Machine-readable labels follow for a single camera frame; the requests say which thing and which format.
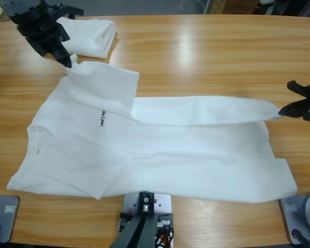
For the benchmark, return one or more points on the white t-shirt with black print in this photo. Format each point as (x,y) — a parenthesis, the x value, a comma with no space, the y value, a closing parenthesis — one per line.
(157,155)

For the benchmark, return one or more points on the folded white t-shirt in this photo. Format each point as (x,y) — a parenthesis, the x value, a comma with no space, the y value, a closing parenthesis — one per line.
(93,36)

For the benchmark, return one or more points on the brown cardboard box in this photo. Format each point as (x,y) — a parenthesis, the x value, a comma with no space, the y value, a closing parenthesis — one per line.
(232,5)

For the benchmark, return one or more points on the white mounting block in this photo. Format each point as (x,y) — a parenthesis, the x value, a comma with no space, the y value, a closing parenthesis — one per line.
(162,204)

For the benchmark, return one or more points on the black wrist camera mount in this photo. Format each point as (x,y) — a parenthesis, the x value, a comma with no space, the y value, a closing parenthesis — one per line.
(72,11)
(299,89)

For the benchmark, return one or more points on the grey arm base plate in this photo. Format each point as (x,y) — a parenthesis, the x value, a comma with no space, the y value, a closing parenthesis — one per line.
(5,219)
(297,217)

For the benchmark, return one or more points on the dark camera stand post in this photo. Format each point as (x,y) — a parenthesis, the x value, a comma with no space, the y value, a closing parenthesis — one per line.
(142,232)

